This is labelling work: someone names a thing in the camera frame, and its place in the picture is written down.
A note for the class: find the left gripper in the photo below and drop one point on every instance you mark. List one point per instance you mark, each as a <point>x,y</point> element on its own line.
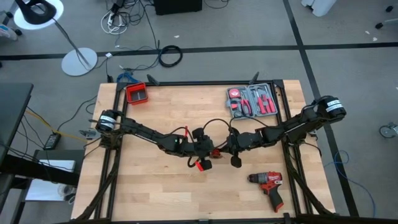
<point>200,147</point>

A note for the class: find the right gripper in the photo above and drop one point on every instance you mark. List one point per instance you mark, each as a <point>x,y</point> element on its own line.
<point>236,143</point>

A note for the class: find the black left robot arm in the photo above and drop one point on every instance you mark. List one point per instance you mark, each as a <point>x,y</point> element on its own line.
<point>140,130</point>

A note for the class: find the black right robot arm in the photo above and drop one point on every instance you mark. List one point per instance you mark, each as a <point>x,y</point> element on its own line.
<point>295,127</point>

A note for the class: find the red tape tag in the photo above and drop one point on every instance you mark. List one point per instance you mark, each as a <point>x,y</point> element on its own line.
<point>199,166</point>
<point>186,131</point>

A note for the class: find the grey plastic tool case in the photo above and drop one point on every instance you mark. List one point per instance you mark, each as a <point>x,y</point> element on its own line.
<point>252,101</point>

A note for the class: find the red tape measure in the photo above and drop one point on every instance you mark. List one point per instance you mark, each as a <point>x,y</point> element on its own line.
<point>234,93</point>

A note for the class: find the red plastic bin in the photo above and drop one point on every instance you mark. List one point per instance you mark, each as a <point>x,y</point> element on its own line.
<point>136,93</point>

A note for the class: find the black box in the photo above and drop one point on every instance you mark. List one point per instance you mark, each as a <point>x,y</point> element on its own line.
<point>177,6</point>

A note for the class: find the black power adapter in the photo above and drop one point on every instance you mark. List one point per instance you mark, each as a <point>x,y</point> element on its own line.
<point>52,141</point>

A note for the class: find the white power strip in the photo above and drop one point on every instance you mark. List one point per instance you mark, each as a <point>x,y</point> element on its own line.
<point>110,20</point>

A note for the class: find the grey caster wheel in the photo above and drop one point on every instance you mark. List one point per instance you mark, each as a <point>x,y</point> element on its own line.
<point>387,131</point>

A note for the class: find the white plastic object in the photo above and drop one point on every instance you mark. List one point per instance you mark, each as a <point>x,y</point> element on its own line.
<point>320,6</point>

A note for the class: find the black desk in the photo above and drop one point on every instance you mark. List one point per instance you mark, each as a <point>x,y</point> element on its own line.
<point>12,105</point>

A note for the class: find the black chair caster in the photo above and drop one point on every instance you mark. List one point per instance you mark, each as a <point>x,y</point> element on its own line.
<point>379,25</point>

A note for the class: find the black aluminium table frame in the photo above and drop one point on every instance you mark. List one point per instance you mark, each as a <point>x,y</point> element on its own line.
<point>202,83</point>

